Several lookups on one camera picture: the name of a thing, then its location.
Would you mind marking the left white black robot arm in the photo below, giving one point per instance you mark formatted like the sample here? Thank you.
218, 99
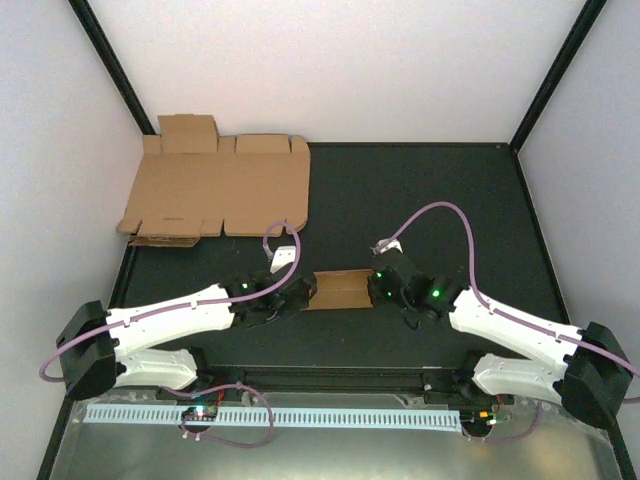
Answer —
102, 349

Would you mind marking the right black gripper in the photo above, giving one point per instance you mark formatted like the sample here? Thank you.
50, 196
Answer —
376, 295

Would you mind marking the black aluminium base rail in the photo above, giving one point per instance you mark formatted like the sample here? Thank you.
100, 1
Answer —
320, 377

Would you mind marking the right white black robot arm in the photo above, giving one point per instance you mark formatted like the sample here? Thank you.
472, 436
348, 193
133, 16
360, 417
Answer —
546, 343

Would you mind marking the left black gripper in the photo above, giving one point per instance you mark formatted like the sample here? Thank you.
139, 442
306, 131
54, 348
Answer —
302, 303

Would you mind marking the right black frame post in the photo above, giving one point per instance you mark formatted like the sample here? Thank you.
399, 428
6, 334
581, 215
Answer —
571, 45

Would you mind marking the brown cardboard box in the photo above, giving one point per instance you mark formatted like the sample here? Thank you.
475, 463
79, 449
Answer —
338, 290

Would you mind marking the white slotted cable duct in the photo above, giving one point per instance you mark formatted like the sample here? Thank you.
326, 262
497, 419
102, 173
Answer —
318, 418

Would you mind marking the black frame post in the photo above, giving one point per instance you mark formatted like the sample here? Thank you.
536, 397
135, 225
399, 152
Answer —
571, 45
92, 27

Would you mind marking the left black frame post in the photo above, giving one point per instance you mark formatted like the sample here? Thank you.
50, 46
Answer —
92, 27

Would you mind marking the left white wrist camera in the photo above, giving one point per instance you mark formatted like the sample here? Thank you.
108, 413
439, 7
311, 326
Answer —
283, 258

